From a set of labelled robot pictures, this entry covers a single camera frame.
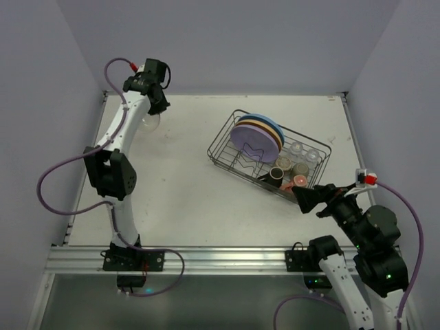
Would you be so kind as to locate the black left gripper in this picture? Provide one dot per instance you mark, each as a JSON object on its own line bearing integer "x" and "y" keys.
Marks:
{"x": 159, "y": 102}

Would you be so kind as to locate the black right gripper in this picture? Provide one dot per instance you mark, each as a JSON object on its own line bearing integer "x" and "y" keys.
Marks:
{"x": 325, "y": 198}

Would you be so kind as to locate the orange bowl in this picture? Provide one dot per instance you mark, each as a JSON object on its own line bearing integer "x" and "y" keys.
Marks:
{"x": 149, "y": 123}

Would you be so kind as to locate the purple plate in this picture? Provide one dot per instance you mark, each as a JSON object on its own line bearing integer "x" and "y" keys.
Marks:
{"x": 254, "y": 143}

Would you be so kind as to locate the yellow plate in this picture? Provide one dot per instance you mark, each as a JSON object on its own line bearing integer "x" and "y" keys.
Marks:
{"x": 277, "y": 134}

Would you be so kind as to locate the blue plate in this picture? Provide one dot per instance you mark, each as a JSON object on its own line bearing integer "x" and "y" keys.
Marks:
{"x": 266, "y": 120}

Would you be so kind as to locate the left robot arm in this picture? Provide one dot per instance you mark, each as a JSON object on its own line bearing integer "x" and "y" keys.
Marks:
{"x": 108, "y": 167}

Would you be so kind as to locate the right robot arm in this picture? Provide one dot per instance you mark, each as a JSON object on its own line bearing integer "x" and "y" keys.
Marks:
{"x": 378, "y": 263}

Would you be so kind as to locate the pink mug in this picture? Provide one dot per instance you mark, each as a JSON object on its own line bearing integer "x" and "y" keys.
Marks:
{"x": 296, "y": 181}

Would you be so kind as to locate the grey-green cup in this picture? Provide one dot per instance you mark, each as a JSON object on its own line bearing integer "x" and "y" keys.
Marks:
{"x": 300, "y": 168}

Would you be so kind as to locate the clear glass cup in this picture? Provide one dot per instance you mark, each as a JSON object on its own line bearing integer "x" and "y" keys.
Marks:
{"x": 312, "y": 157}
{"x": 295, "y": 151}

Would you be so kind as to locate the beige speckled cup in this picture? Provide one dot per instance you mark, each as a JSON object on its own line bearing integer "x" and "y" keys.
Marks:
{"x": 284, "y": 163}

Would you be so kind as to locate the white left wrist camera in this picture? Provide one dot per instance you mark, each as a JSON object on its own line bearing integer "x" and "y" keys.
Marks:
{"x": 136, "y": 68}

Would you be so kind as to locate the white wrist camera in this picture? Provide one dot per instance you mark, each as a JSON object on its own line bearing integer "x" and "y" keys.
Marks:
{"x": 136, "y": 68}
{"x": 365, "y": 180}

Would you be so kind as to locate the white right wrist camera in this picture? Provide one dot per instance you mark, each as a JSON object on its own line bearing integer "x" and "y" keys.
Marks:
{"x": 365, "y": 180}

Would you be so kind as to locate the black wire dish rack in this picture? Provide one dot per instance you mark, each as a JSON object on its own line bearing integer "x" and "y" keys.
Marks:
{"x": 223, "y": 154}

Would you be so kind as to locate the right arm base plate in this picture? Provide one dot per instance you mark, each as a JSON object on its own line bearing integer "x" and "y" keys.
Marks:
{"x": 298, "y": 259}

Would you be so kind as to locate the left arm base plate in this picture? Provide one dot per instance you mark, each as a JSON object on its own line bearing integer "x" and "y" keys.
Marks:
{"x": 128, "y": 259}

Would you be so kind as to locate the aluminium mounting rail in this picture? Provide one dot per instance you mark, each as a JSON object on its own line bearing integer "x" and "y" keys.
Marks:
{"x": 198, "y": 261}

